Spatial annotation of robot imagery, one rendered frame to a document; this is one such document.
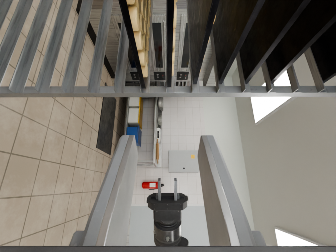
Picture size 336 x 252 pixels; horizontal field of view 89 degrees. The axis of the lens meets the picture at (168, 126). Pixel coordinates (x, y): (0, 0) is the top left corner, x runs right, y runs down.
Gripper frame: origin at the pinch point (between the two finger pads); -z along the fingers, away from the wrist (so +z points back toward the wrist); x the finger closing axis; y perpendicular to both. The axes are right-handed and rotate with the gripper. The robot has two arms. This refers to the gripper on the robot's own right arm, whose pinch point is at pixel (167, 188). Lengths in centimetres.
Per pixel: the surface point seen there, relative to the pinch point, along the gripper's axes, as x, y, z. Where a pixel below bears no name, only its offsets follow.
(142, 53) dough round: -7.2, -4.2, -39.8
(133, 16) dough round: -7.6, 6.3, -45.1
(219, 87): 17.7, -12.0, -30.4
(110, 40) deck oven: -84, -220, -108
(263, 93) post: 34.3, -14.5, -28.4
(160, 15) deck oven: -9, -185, -126
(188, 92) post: 7.4, -14.4, -29.0
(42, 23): -53, -31, -58
